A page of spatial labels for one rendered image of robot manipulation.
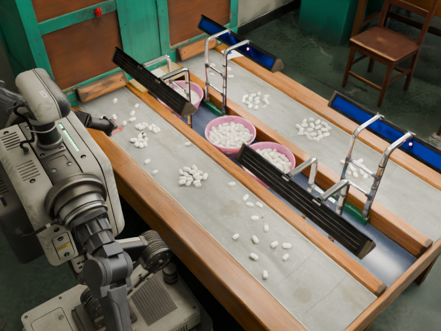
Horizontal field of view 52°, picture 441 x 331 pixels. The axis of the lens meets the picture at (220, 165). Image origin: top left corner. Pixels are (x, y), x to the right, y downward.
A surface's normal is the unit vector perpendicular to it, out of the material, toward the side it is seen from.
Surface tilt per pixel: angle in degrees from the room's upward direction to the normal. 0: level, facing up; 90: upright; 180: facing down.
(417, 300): 0
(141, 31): 90
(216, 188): 0
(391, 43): 0
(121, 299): 56
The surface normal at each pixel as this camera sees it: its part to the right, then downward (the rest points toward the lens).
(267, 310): 0.00, -0.71
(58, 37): 0.65, 0.54
